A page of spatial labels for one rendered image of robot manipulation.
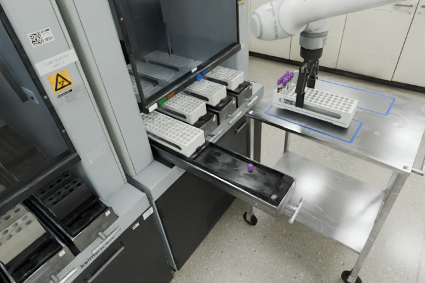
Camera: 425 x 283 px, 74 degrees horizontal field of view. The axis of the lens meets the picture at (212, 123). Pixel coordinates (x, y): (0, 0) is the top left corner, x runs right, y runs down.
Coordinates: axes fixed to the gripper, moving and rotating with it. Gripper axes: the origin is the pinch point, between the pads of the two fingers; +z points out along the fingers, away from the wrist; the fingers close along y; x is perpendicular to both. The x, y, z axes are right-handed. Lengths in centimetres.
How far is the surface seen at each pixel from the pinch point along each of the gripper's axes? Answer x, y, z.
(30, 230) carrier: 39, -91, 4
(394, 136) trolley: -32.6, 2.2, 8.4
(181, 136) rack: 30, -40, 4
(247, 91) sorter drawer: 31.0, 8.8, 11.3
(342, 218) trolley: -25, 1, 62
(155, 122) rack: 44, -40, 3
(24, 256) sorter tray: 36, -96, 7
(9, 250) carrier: 39, -97, 5
